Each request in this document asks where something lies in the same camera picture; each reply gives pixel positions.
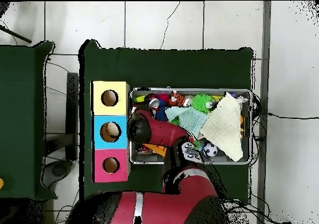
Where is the black stand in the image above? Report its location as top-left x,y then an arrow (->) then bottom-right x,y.
44,72 -> 80,161

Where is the cream knitted cloth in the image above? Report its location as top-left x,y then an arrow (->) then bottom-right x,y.
199,91 -> 244,162

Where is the small multicolour spiky caterpillar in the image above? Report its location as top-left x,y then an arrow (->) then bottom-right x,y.
189,137 -> 204,151

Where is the wooden box with three holes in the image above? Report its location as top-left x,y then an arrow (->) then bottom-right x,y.
90,80 -> 131,184

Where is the large multicolour spiky caterpillar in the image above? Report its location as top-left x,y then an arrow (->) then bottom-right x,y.
153,93 -> 170,122

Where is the mint knitted cloth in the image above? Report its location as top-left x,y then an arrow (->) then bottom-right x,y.
164,106 -> 210,138

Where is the grey metal rail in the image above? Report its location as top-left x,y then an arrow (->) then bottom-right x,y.
257,1 -> 272,224

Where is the thin black cable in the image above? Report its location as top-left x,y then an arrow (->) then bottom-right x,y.
267,111 -> 319,121

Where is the clear mesh bin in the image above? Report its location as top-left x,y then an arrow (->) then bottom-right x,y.
128,88 -> 253,166

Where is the black rod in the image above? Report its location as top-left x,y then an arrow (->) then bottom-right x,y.
0,25 -> 32,44

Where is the orange building block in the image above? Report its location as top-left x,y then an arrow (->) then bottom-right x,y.
143,143 -> 167,158

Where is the grey plastic base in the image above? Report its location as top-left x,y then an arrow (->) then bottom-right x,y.
40,159 -> 74,188

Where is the dark green side tablecloth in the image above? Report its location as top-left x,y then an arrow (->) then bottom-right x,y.
0,40 -> 58,201

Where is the green spiky ball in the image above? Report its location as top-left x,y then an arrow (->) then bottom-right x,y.
191,93 -> 216,114

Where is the tiger plush toy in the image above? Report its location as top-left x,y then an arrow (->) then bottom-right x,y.
169,90 -> 186,108

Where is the small soccer ball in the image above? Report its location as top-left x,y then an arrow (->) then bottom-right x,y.
202,142 -> 218,157

